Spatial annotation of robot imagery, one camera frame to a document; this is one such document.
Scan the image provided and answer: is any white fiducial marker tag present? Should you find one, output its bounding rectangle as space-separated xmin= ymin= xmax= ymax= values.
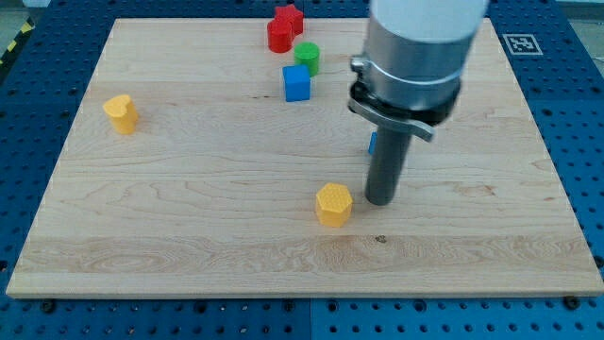
xmin=503 ymin=33 xmax=543 ymax=56

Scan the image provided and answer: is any green cylinder block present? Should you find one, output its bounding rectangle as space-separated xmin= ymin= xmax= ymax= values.
xmin=294 ymin=42 xmax=320 ymax=77

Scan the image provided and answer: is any blue cube block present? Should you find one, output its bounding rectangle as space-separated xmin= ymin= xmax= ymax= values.
xmin=282 ymin=64 xmax=310 ymax=102

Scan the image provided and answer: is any red cylinder block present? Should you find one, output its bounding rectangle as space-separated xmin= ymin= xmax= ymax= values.
xmin=267 ymin=18 xmax=294 ymax=53

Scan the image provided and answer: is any yellow hexagon block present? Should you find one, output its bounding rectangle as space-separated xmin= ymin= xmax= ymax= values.
xmin=315 ymin=182 xmax=353 ymax=228

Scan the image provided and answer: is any yellow heart block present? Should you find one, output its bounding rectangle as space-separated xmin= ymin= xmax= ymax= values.
xmin=103 ymin=94 xmax=139 ymax=135

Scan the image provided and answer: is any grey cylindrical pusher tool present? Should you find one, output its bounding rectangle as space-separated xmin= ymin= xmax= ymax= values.
xmin=365 ymin=127 xmax=411 ymax=206

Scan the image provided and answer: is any small blue block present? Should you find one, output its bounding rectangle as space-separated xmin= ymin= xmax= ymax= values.
xmin=367 ymin=131 xmax=378 ymax=155

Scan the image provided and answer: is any wooden board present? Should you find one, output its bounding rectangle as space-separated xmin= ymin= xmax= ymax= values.
xmin=7 ymin=18 xmax=603 ymax=299

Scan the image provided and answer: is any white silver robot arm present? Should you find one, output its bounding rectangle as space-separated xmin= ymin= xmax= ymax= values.
xmin=347 ymin=0 xmax=489 ymax=206

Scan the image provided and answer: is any red star block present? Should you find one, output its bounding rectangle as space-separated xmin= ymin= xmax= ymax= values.
xmin=275 ymin=4 xmax=304 ymax=36

